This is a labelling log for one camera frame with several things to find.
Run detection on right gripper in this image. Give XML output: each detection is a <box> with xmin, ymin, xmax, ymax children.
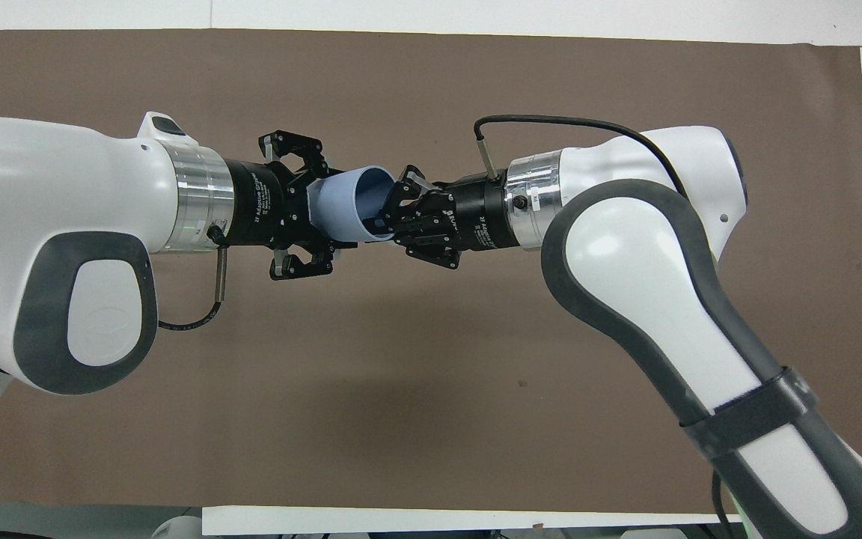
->
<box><xmin>379</xmin><ymin>165</ymin><xmax>523</xmax><ymax>270</ymax></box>

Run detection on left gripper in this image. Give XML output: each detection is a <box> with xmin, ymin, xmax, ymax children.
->
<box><xmin>224</xmin><ymin>130</ymin><xmax>339</xmax><ymax>282</ymax></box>

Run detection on black cable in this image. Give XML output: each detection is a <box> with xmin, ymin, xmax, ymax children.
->
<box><xmin>158</xmin><ymin>224</ymin><xmax>230</xmax><ymax>331</ymax></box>
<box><xmin>473</xmin><ymin>115</ymin><xmax>691</xmax><ymax>200</ymax></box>
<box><xmin>711</xmin><ymin>469</ymin><xmax>736</xmax><ymax>539</ymax></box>

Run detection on light blue cup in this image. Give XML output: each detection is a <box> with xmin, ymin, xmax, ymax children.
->
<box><xmin>306</xmin><ymin>165</ymin><xmax>400</xmax><ymax>243</ymax></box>

